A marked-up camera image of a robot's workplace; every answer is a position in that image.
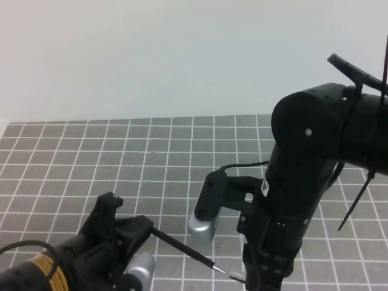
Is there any black pen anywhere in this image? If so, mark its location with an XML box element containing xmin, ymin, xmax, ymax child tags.
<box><xmin>151</xmin><ymin>227</ymin><xmax>225</xmax><ymax>273</ymax></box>

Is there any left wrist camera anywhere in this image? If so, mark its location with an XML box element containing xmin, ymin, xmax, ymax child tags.
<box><xmin>125</xmin><ymin>252</ymin><xmax>155</xmax><ymax>291</ymax></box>

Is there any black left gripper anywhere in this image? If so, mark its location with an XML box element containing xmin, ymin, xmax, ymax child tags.
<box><xmin>55</xmin><ymin>192</ymin><xmax>154</xmax><ymax>290</ymax></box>

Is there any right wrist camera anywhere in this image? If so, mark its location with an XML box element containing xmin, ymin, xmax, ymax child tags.
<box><xmin>188</xmin><ymin>169</ymin><xmax>227</xmax><ymax>245</ymax></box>

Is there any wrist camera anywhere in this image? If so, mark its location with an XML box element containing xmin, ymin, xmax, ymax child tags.
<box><xmin>188</xmin><ymin>169</ymin><xmax>227</xmax><ymax>245</ymax></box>
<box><xmin>125</xmin><ymin>252</ymin><xmax>155</xmax><ymax>291</ymax></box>

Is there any grey grid tablecloth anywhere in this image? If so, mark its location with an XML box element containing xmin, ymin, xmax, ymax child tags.
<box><xmin>1</xmin><ymin>115</ymin><xmax>387</xmax><ymax>290</ymax></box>

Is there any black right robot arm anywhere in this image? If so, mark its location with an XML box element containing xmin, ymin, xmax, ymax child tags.
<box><xmin>221</xmin><ymin>83</ymin><xmax>387</xmax><ymax>290</ymax></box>

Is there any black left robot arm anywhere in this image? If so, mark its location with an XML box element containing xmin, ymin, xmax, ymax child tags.
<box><xmin>1</xmin><ymin>192</ymin><xmax>155</xmax><ymax>290</ymax></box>

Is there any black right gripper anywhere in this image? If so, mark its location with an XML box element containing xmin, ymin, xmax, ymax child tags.
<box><xmin>223</xmin><ymin>176</ymin><xmax>312</xmax><ymax>290</ymax></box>

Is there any black right camera cable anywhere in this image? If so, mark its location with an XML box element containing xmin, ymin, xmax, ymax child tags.
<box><xmin>221</xmin><ymin>161</ymin><xmax>270</xmax><ymax>173</ymax></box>

